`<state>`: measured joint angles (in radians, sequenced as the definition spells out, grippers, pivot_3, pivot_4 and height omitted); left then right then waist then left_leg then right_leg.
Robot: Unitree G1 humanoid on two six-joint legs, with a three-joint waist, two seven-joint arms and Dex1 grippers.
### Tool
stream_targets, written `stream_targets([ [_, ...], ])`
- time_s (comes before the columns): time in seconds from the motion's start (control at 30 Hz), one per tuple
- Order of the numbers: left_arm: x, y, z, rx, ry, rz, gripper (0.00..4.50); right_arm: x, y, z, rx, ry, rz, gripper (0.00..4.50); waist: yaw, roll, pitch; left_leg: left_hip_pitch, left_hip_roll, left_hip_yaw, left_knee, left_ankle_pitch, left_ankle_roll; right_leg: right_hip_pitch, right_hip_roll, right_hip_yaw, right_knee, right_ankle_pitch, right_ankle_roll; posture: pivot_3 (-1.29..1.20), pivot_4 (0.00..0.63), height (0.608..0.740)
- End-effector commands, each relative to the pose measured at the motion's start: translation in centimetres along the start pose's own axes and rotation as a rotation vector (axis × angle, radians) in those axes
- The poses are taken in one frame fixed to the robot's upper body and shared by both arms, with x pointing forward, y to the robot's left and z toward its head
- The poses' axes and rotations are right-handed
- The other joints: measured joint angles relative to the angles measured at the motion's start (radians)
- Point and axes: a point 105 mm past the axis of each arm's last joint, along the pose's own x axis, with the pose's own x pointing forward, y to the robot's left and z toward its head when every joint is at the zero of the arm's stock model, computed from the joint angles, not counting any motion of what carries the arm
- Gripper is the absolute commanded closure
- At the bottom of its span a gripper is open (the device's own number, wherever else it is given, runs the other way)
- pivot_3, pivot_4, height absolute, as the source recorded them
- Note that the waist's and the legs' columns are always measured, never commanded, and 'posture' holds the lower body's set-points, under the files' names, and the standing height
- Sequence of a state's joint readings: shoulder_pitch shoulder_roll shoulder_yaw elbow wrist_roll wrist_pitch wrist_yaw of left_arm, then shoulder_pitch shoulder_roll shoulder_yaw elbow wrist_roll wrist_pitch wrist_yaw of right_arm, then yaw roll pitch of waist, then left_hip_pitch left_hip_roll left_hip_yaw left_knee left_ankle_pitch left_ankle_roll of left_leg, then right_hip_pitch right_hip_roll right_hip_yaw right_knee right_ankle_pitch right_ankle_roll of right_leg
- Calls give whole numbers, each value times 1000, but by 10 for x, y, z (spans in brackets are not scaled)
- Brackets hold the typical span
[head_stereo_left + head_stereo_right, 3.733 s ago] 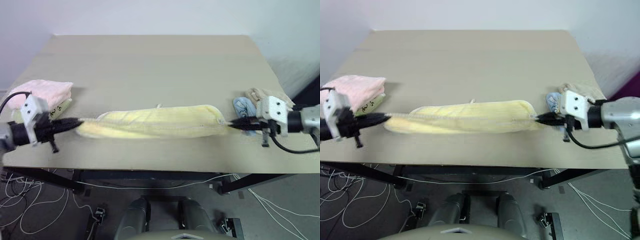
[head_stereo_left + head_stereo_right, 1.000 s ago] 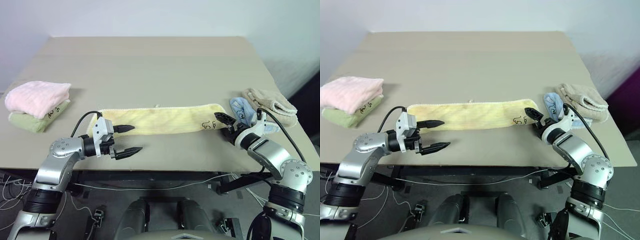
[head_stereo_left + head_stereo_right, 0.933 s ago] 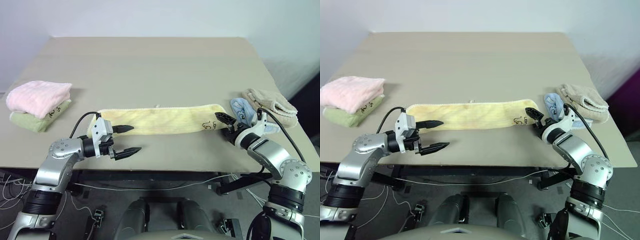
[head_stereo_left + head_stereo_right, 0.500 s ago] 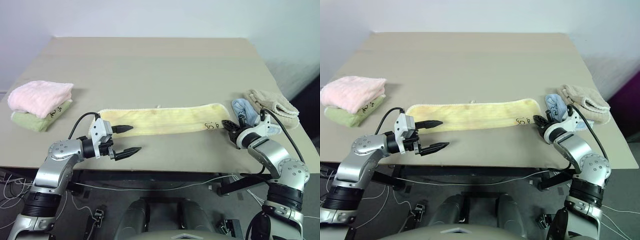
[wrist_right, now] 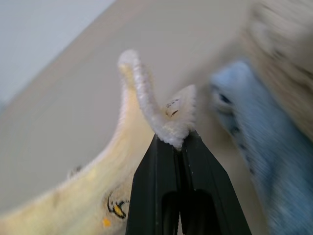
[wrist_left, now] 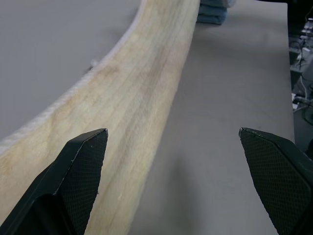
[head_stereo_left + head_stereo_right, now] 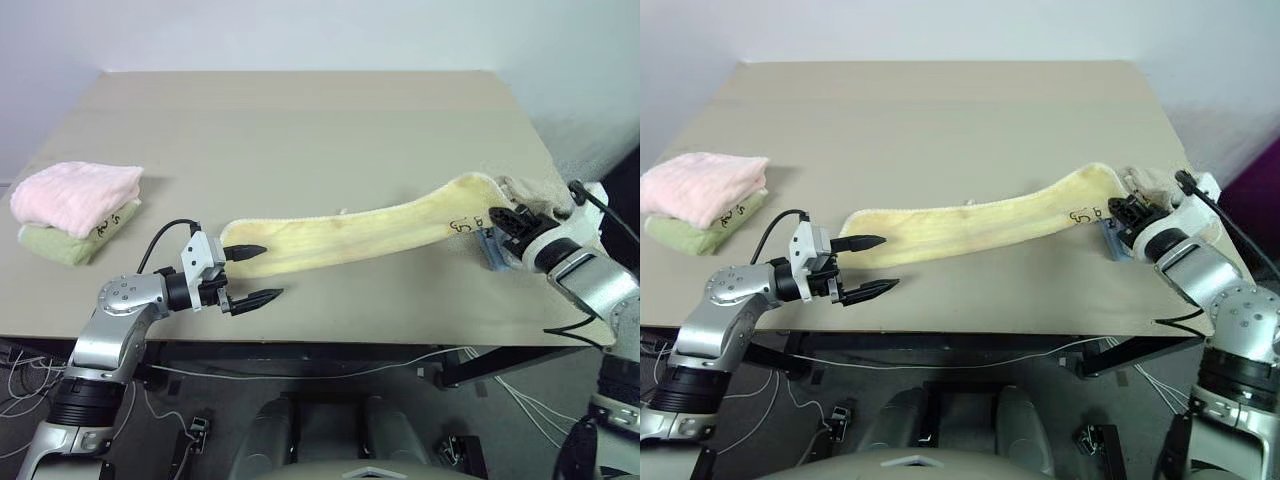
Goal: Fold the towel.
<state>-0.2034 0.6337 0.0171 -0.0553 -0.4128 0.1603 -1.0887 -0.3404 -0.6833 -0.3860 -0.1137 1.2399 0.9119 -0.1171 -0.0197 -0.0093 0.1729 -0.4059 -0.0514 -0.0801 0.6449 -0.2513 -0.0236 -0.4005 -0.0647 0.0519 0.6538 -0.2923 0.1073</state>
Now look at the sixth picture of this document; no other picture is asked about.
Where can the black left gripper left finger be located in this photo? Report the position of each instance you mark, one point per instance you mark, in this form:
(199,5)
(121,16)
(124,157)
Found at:
(73,181)

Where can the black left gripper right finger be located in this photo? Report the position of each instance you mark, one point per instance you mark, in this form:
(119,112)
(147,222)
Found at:
(276,181)

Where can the cream beige towel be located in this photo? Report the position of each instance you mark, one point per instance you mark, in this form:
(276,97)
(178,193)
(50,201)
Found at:
(127,98)

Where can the folded blue towel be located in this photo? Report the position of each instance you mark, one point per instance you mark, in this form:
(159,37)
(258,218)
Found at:
(211,13)

